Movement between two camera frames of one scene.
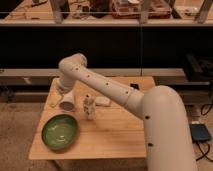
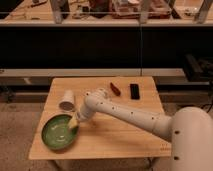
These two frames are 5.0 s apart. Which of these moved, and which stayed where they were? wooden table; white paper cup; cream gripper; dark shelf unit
Moved: cream gripper
Stayed: white paper cup; wooden table; dark shelf unit
